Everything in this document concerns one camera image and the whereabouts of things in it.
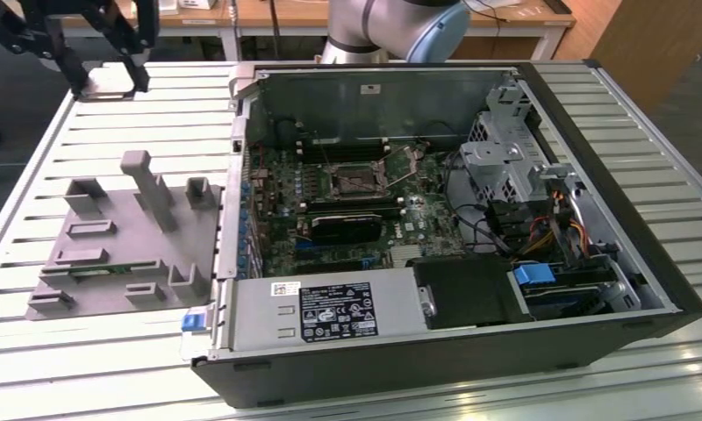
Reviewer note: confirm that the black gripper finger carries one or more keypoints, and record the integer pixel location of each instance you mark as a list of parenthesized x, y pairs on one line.
[(143, 26), (64, 44)]

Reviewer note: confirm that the silver square CPU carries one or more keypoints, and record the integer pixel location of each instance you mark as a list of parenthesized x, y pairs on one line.
[(108, 85)]

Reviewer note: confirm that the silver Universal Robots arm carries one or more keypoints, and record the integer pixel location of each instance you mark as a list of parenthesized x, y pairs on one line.
[(357, 26)]

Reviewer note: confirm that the black RAM slot bank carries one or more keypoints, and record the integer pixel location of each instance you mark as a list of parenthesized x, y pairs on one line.
[(351, 151), (351, 206)]

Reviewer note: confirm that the CPU socket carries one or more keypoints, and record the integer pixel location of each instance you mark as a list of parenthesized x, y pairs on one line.
[(354, 182)]

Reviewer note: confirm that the white box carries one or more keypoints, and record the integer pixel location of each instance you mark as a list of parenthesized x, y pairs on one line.
[(196, 4)]

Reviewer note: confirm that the grey plastic parts rack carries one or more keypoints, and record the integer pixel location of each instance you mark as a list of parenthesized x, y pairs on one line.
[(123, 245)]

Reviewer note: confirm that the green RAM stick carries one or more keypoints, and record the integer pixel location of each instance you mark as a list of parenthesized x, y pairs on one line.
[(99, 270)]

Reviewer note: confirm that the black graphics card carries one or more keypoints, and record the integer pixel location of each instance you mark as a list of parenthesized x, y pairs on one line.
[(345, 228)]

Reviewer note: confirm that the grey metal drive cage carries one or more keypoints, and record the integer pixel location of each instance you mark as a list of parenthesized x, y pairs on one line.
[(492, 158)]

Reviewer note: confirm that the green motherboard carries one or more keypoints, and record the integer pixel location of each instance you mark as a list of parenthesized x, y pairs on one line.
[(427, 228)]

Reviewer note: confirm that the blue case latch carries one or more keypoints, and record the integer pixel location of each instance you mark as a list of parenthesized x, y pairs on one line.
[(194, 322)]

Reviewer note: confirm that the small silver heat sink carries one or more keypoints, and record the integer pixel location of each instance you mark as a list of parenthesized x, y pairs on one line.
[(405, 255)]

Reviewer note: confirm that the silver power supply with label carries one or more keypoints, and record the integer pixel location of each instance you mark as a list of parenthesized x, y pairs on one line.
[(258, 316)]

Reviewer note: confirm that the black plastic shroud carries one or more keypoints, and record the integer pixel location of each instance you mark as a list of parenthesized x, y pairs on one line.
[(467, 289)]

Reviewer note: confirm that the brown wooden cabinet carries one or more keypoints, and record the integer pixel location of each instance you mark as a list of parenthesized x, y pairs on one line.
[(649, 44)]

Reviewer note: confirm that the blue disk carrier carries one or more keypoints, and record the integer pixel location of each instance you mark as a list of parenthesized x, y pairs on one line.
[(533, 274)]

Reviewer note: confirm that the black open PC case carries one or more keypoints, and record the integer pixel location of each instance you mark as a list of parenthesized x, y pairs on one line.
[(620, 245)]

